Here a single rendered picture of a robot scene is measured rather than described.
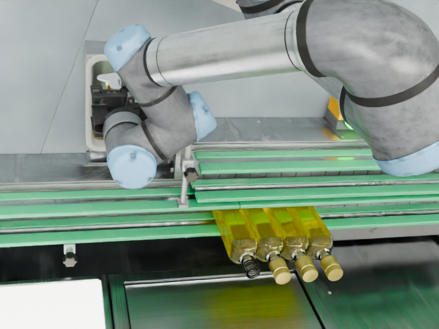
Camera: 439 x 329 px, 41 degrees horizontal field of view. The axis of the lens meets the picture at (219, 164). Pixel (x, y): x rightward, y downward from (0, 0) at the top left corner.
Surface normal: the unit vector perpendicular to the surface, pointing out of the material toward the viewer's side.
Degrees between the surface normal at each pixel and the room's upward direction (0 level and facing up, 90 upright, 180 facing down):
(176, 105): 23
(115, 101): 1
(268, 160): 90
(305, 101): 0
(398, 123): 31
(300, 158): 90
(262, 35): 66
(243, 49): 52
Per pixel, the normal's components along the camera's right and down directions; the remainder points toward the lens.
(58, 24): 0.23, 0.53
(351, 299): 0.14, -0.85
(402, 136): -0.26, 0.69
